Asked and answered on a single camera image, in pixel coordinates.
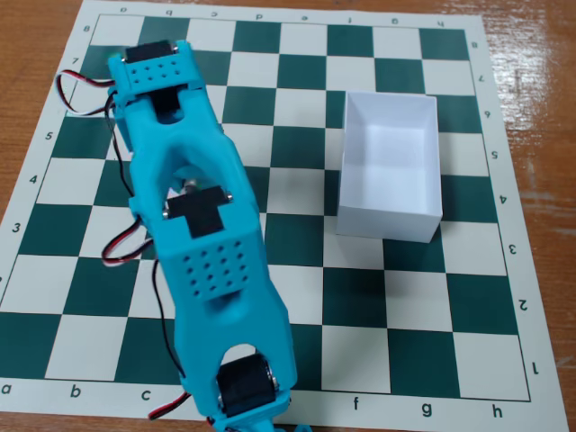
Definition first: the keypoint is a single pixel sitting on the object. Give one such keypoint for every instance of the white open rectangular box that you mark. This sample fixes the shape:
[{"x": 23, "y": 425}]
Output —
[{"x": 387, "y": 153}]

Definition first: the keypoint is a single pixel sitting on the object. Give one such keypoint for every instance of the cyan robot arm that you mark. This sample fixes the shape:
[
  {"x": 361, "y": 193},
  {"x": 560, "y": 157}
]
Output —
[{"x": 211, "y": 315}]

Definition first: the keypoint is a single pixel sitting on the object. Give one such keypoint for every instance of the green and white chessboard mat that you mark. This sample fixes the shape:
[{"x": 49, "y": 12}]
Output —
[{"x": 288, "y": 67}]

